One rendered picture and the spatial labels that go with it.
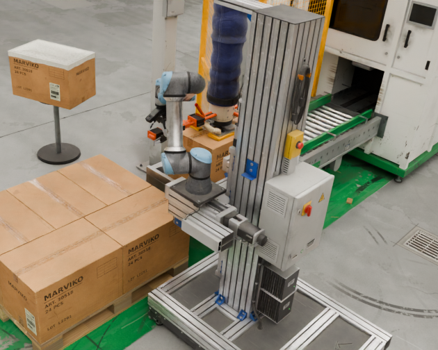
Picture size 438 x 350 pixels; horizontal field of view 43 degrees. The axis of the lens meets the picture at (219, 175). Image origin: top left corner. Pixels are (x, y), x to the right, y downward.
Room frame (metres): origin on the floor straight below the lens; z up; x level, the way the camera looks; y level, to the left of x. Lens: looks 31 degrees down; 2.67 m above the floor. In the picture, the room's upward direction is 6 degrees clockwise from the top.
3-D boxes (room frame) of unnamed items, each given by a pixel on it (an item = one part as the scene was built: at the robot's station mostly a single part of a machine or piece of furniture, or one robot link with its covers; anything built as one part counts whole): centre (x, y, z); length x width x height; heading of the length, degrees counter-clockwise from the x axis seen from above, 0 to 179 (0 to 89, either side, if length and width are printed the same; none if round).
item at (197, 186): (2.58, 0.11, 1.09); 0.15 x 0.15 x 0.10
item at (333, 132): (4.29, -0.91, 0.60); 1.60 x 0.10 x 0.09; 141
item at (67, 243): (2.93, 0.92, 0.34); 1.20 x 1.00 x 0.40; 141
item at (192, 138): (3.57, 0.03, 0.75); 0.60 x 0.40 x 0.40; 142
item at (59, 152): (4.56, 1.54, 0.31); 0.40 x 0.40 x 0.62
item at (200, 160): (2.58, 0.11, 1.20); 0.13 x 0.12 x 0.14; 106
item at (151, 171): (3.27, 0.26, 0.58); 0.70 x 0.03 x 0.06; 51
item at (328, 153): (3.98, -0.73, 0.50); 2.31 x 0.05 x 0.19; 141
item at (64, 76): (4.56, 1.54, 0.82); 0.60 x 0.40 x 0.40; 71
